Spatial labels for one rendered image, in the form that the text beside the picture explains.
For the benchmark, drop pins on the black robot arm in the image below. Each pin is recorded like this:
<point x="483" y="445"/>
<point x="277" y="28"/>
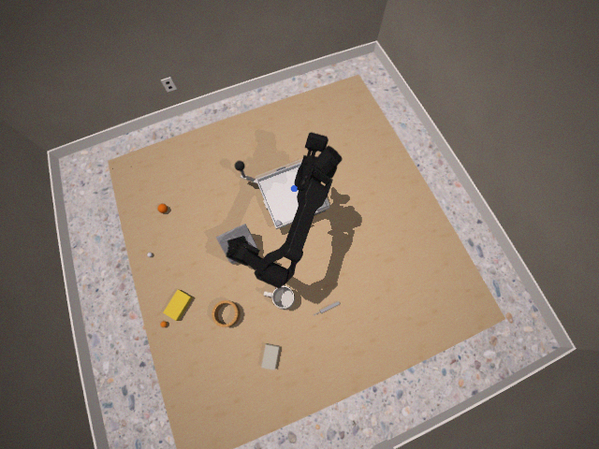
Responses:
<point x="311" y="196"/>

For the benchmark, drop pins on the yellow rectangular block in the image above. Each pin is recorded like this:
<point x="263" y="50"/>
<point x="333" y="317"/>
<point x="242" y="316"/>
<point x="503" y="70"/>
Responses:
<point x="177" y="305"/>

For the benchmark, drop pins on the white mug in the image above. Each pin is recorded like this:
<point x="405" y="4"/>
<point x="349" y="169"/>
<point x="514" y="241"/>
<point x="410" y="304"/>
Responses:
<point x="282" y="297"/>

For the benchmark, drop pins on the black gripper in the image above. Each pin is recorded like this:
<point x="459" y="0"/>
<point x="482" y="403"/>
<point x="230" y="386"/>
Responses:
<point x="315" y="143"/>

